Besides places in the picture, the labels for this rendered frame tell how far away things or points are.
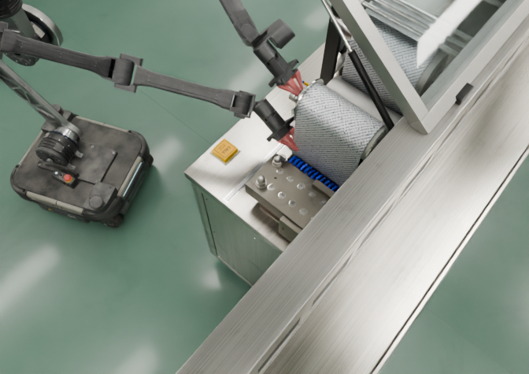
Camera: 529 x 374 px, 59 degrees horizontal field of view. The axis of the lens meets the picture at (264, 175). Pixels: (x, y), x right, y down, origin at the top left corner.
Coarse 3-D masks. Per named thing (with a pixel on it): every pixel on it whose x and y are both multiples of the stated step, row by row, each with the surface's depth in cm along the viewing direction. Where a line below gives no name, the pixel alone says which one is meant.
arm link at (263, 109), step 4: (264, 100) 150; (256, 104) 154; (260, 104) 149; (264, 104) 149; (268, 104) 150; (256, 108) 150; (260, 108) 149; (264, 108) 149; (268, 108) 150; (272, 108) 151; (256, 112) 151; (260, 112) 150; (264, 112) 150; (268, 112) 150; (272, 112) 151; (260, 116) 151; (264, 116) 150; (268, 116) 151; (272, 116) 151
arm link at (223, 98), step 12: (132, 60) 142; (144, 72) 143; (156, 72) 144; (120, 84) 143; (132, 84) 143; (144, 84) 144; (156, 84) 144; (168, 84) 144; (180, 84) 145; (192, 84) 146; (192, 96) 146; (204, 96) 147; (216, 96) 147; (228, 96) 148; (240, 96) 148; (252, 96) 150; (228, 108) 148; (240, 108) 149
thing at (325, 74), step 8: (336, 16) 148; (328, 24) 154; (328, 32) 156; (336, 32) 154; (328, 40) 159; (336, 40) 156; (328, 48) 162; (336, 48) 159; (344, 48) 165; (328, 56) 164; (336, 56) 162; (344, 56) 176; (328, 64) 167; (336, 64) 174; (320, 72) 174; (328, 72) 171; (336, 72) 184; (328, 80) 174
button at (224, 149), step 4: (224, 140) 174; (220, 144) 173; (224, 144) 173; (228, 144) 173; (232, 144) 173; (216, 148) 172; (220, 148) 172; (224, 148) 172; (228, 148) 172; (232, 148) 172; (236, 148) 172; (212, 152) 173; (216, 152) 171; (220, 152) 171; (224, 152) 171; (228, 152) 171; (232, 152) 171; (236, 152) 173; (216, 156) 172; (220, 156) 170; (224, 156) 170; (228, 156) 170; (232, 156) 172; (224, 160) 170; (228, 160) 172
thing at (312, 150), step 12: (300, 132) 146; (300, 144) 151; (312, 144) 146; (324, 144) 141; (300, 156) 157; (312, 156) 151; (324, 156) 146; (336, 156) 141; (324, 168) 151; (336, 168) 146; (348, 168) 141; (336, 180) 151
